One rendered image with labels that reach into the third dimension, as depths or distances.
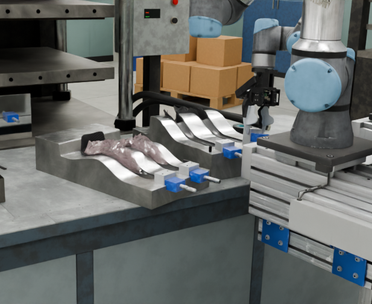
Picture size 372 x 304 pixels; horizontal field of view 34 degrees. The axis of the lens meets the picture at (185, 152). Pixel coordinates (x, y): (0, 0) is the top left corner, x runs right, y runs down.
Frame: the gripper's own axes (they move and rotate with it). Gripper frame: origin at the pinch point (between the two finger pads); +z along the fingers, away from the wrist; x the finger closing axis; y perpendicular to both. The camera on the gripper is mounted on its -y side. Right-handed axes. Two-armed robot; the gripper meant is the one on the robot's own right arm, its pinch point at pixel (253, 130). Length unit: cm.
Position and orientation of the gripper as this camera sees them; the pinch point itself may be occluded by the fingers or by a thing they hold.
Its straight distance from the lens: 199.3
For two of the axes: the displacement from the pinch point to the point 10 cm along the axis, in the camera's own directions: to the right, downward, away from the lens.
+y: 5.6, 1.1, -8.2
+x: 8.3, 0.1, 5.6
